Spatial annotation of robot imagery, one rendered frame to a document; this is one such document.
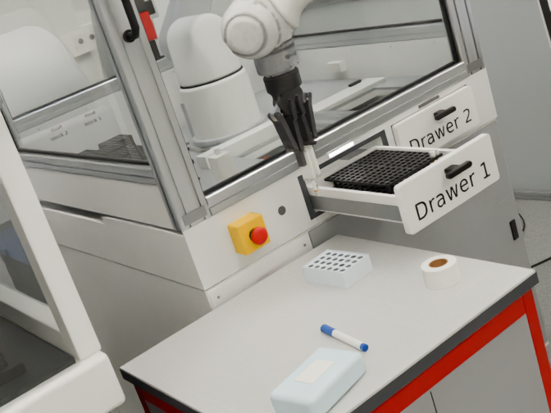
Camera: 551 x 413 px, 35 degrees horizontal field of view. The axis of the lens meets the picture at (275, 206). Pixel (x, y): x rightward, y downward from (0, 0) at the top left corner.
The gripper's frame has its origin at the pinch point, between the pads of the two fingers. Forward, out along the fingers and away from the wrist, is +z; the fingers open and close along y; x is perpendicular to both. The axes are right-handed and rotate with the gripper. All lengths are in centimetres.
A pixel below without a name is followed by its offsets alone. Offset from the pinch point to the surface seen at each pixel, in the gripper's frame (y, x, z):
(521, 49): 198, 42, 33
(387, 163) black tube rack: 24.3, -2.2, 10.8
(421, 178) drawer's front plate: 10.0, -19.7, 8.9
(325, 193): 12.3, 8.2, 12.6
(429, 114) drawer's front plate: 54, 2, 9
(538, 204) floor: 193, 47, 101
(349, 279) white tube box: -7.8, -8.1, 23.2
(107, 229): -9, 64, 11
